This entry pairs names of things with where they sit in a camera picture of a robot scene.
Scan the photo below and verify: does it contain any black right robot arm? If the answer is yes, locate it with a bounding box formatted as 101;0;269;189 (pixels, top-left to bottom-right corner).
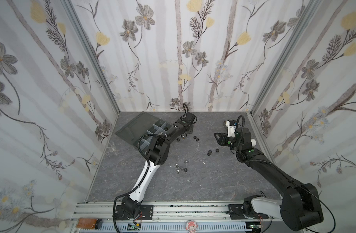
214;115;325;232

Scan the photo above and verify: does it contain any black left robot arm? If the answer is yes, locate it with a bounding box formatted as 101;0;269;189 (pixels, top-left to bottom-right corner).
113;103;197;220

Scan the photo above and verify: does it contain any pink doll figure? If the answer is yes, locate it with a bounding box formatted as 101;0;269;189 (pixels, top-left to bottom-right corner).
186;220;198;233

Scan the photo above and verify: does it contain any orange brown board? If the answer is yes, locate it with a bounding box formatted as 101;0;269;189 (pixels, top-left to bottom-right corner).
76;217;103;230

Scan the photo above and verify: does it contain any black corrugated cable left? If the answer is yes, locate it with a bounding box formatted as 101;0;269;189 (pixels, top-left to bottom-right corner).
112;133;167;233

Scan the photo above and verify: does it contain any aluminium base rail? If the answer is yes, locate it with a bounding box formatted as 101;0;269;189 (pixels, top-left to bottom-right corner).
70;200;315;233

